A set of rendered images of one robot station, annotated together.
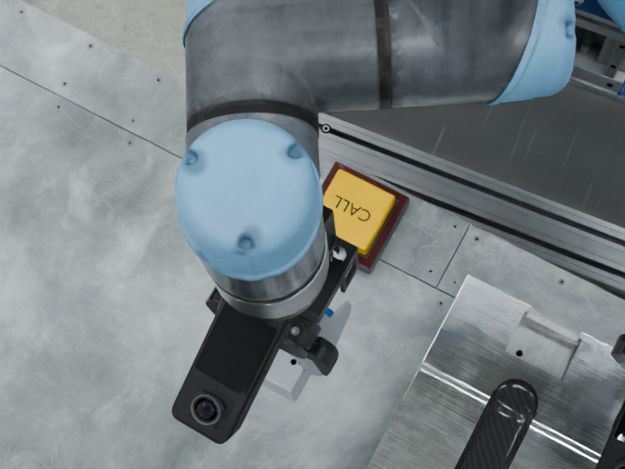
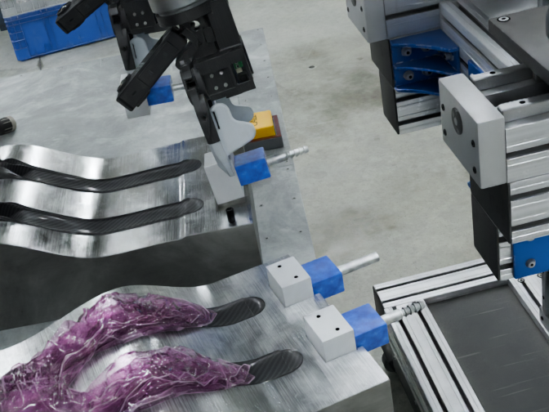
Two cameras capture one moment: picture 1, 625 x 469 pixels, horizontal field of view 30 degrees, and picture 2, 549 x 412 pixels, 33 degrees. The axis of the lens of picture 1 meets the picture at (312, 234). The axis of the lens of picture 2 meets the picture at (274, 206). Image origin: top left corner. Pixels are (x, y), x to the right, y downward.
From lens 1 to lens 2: 1.26 m
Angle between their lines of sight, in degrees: 49
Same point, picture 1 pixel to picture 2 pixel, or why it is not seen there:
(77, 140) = not seen: hidden behind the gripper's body
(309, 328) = (120, 11)
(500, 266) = (281, 181)
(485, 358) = (202, 150)
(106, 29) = (405, 257)
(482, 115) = (506, 362)
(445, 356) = (191, 143)
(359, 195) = (262, 118)
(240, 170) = not seen: outside the picture
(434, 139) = (466, 353)
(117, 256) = (176, 109)
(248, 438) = not seen: hidden behind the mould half
